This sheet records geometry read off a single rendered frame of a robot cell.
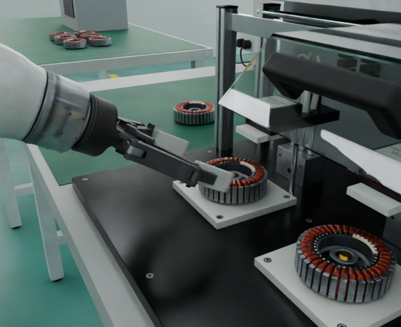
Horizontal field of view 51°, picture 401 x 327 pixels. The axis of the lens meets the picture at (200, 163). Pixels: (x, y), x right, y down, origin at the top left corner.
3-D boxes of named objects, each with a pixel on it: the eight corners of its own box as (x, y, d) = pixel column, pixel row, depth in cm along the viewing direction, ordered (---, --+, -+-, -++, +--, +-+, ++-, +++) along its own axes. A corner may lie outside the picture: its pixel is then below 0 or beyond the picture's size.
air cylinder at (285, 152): (302, 188, 73) (305, 159, 71) (274, 172, 79) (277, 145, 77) (324, 181, 76) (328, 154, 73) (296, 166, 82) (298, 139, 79)
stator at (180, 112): (211, 127, 107) (211, 113, 105) (169, 124, 109) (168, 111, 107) (218, 113, 117) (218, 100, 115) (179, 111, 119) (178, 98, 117)
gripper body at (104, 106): (58, 136, 57) (118, 155, 63) (74, 159, 51) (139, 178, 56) (80, 85, 56) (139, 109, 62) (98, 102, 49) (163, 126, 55)
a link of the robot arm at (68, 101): (24, 152, 47) (74, 167, 51) (54, 77, 46) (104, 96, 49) (13, 128, 54) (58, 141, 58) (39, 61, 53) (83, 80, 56)
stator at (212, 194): (220, 213, 64) (221, 191, 62) (187, 183, 73) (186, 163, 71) (279, 195, 69) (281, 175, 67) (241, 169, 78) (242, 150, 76)
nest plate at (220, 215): (217, 230, 62) (217, 222, 61) (172, 187, 74) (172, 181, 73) (296, 204, 69) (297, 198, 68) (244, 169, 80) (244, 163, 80)
